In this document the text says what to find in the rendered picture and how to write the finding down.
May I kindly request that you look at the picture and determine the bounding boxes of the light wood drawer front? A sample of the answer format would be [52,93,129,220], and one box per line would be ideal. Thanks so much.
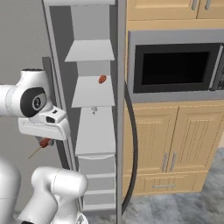
[136,171,209,196]

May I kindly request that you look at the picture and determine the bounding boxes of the black curved fridge handle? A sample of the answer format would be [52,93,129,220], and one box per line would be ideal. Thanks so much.
[120,82,140,216]

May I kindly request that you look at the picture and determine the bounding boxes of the red hot dog on stick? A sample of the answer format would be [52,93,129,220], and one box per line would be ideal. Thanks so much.
[27,137,51,160]

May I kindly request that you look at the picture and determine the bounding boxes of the light wood cupboard door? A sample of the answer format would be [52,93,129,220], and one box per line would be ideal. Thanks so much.
[123,106,179,177]
[168,104,224,173]
[126,0,201,21]
[196,0,224,20]

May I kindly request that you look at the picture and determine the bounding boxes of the grey freezer door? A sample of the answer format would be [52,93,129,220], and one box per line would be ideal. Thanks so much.
[41,56,73,172]

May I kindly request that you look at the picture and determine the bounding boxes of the grey fridge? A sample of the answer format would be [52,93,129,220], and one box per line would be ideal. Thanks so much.
[42,0,119,224]

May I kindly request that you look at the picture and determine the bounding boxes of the grey fridge door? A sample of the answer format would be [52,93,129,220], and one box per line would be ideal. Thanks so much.
[115,0,128,224]

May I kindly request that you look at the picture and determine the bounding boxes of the silver microwave handle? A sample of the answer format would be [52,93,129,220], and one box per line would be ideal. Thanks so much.
[208,43,224,92]

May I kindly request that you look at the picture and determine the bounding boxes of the silver drawer handle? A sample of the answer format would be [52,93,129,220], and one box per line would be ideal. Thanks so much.
[151,183,177,189]

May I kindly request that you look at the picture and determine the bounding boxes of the silver microwave oven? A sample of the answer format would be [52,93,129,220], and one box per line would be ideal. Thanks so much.
[127,28,224,104]

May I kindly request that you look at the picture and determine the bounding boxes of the red-brown food item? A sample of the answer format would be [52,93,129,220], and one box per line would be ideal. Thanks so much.
[97,74,108,85]

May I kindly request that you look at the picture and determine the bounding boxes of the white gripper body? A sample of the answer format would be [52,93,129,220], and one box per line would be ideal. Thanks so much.
[17,115,71,142]

